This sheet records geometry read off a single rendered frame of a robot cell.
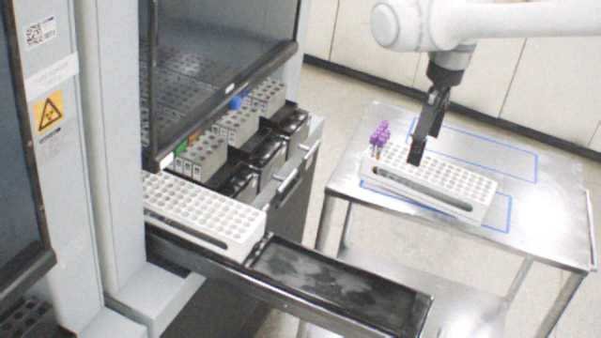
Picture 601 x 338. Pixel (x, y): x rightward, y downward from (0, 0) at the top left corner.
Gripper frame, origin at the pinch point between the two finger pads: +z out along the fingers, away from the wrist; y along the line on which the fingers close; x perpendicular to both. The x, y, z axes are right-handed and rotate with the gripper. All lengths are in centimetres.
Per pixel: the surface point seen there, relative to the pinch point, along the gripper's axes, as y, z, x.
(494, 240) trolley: -7.1, 11.3, -21.8
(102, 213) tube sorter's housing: -57, -1, 38
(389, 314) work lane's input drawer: -37.2, 12.9, -9.1
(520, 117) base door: 194, 81, -17
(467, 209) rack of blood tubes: -1.3, 10.7, -13.7
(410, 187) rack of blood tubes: -1.9, 10.3, -0.2
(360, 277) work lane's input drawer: -31.5, 12.8, -0.8
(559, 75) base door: 195, 50, -28
